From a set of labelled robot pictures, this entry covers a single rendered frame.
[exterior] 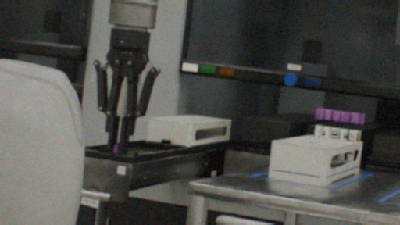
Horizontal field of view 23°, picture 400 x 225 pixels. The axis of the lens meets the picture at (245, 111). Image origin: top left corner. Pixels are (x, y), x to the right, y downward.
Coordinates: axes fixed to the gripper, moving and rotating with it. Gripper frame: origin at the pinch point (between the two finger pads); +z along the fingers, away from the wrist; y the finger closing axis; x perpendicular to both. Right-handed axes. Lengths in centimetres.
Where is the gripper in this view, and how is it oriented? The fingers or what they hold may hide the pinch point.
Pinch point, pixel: (119, 134)
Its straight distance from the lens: 189.0
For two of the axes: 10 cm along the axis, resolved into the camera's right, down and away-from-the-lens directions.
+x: -2.7, 0.2, -9.6
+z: -1.2, 9.9, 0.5
